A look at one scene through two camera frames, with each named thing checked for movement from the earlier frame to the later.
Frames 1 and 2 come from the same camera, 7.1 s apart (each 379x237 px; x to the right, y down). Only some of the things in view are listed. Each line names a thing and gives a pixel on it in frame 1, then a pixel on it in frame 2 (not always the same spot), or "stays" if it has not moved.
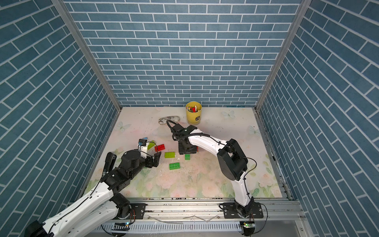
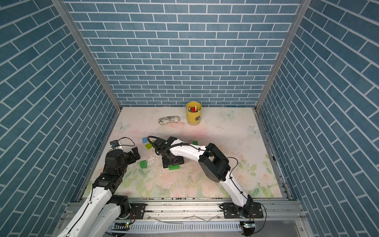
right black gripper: (180, 149) → (165, 163)
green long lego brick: (174, 166) stays
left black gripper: (156, 160) → (132, 158)
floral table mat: (197, 176) stays
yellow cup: (194, 110) stays
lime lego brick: (151, 144) stays
